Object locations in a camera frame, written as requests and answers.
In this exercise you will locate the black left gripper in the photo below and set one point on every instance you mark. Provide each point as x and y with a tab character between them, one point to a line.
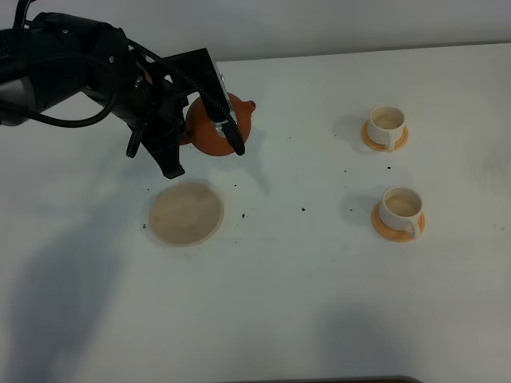
152	106

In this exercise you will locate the brown clay teapot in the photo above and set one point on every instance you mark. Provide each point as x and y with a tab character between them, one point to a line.
201	133

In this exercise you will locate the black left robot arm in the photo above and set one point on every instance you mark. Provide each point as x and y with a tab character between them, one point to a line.
55	56

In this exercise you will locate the beige round teapot saucer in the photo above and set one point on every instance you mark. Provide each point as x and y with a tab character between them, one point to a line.
186	214

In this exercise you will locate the far orange cup coaster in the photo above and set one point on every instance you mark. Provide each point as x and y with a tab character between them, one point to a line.
381	148

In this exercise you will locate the orange cup coaster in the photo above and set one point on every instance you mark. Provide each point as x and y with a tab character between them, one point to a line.
381	148
393	233

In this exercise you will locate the far white teacup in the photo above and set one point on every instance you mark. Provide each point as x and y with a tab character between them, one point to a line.
385	126

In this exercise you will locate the white teacup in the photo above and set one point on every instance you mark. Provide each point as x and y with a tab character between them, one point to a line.
385	126
400	210

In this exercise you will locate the near white teacup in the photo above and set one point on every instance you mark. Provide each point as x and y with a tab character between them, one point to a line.
400	210

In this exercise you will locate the near orange cup coaster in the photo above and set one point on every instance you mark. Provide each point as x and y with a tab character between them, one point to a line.
393	233

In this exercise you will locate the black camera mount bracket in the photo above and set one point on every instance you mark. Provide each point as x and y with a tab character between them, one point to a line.
198	66

